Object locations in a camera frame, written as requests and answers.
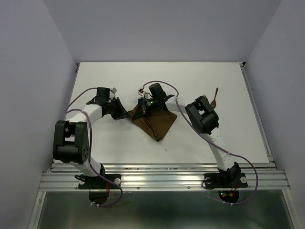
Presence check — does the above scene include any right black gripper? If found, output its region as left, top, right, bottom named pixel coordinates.
left=132, top=97, right=158, bottom=121

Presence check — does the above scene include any brown cloth napkin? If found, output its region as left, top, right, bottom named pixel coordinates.
left=132, top=108, right=177, bottom=142

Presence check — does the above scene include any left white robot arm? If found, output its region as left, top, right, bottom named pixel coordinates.
left=52, top=87, right=130, bottom=188

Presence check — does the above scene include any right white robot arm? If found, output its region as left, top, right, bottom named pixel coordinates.
left=132, top=81, right=241, bottom=186

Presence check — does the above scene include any brown wooden spoon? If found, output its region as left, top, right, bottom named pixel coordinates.
left=210, top=87, right=219, bottom=108

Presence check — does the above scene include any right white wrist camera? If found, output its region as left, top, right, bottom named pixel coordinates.
left=138, top=88, right=146, bottom=97

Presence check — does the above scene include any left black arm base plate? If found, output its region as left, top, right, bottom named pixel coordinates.
left=74, top=174, right=119, bottom=189

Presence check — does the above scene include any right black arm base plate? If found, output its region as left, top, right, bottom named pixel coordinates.
left=201, top=173, right=248, bottom=190

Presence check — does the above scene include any aluminium front rail frame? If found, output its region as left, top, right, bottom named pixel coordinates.
left=29, top=157, right=302, bottom=229

